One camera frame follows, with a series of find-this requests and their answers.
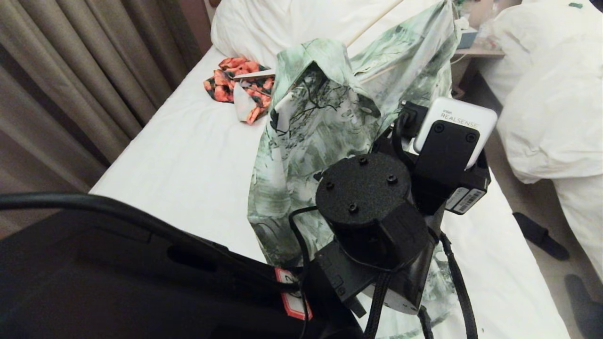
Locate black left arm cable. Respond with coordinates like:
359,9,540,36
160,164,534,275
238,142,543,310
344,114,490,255
363,272,392,339

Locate bed with white sheet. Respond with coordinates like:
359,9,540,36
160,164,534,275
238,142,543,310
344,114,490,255
90,45,570,339

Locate black camera plug cable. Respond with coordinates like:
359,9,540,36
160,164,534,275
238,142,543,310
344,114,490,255
392,101,427,165

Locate orange floral garment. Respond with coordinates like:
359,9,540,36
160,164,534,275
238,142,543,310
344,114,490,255
204,57,276,125

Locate blue tissue box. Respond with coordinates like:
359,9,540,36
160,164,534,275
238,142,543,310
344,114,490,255
457,27,478,49

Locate green floral button shirt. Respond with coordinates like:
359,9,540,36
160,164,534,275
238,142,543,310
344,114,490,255
247,0,463,339

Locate black left camera cable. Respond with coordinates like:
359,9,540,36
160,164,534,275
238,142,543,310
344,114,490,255
417,233,479,339

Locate neighbouring bed white sheet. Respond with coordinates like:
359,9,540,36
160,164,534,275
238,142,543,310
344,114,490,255
551,175,603,283

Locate black slipper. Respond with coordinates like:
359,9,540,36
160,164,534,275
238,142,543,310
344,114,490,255
513,212,570,261
565,274,603,339

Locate wooden nightstand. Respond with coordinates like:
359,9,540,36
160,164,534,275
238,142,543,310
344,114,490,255
451,43,505,97

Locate white crumpled duvet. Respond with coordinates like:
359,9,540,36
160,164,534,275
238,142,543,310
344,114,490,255
481,0,603,185

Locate white pillow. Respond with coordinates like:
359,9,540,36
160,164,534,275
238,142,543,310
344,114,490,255
211,0,446,69

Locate white plastic hanger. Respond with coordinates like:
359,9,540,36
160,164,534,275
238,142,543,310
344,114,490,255
234,69,276,81

